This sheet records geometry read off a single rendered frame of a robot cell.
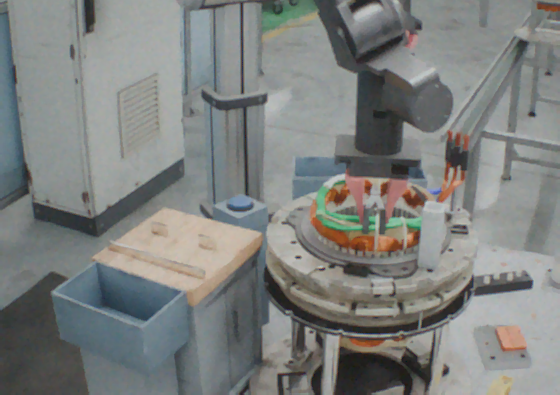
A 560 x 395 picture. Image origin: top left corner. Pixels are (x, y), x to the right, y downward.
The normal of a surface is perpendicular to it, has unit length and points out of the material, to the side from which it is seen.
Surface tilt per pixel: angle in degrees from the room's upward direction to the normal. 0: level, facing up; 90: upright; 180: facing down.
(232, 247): 0
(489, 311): 0
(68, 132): 90
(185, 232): 0
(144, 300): 90
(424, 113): 91
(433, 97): 91
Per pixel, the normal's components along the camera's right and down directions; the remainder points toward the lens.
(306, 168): -0.02, 0.41
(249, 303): 0.89, 0.19
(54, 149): -0.42, 0.39
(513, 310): 0.00, -0.91
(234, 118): 0.47, 0.37
